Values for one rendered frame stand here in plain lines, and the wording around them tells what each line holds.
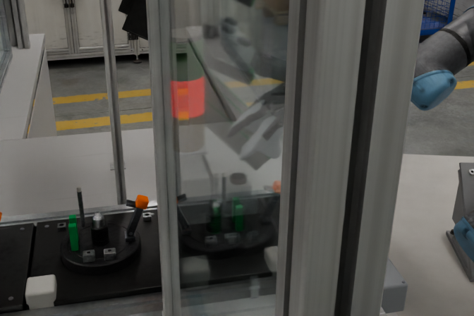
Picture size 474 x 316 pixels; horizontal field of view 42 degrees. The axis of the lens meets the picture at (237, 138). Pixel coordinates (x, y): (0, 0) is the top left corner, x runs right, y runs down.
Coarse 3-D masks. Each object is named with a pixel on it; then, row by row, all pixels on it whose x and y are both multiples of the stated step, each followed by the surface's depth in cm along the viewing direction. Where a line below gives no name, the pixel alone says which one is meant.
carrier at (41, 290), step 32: (96, 224) 106; (128, 224) 113; (32, 256) 108; (64, 256) 105; (96, 256) 105; (128, 256) 105; (32, 288) 97; (64, 288) 100; (96, 288) 100; (128, 288) 100; (160, 288) 101
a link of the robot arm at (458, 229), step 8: (472, 216) 104; (456, 224) 105; (464, 224) 103; (472, 224) 102; (456, 232) 105; (464, 232) 102; (472, 232) 101; (464, 240) 104; (472, 240) 100; (464, 248) 107; (472, 248) 103; (472, 256) 106
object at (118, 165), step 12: (108, 0) 110; (108, 12) 110; (108, 24) 112; (108, 36) 113; (108, 48) 114; (108, 60) 114; (108, 72) 115; (108, 84) 116; (108, 96) 117; (120, 120) 120; (120, 132) 121; (120, 144) 122; (120, 156) 123; (120, 168) 125; (120, 180) 126; (120, 192) 127; (120, 204) 128
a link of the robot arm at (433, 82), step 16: (448, 32) 98; (432, 48) 97; (448, 48) 97; (416, 64) 96; (432, 64) 96; (448, 64) 97; (464, 64) 99; (416, 80) 96; (432, 80) 95; (448, 80) 95; (416, 96) 96; (432, 96) 95
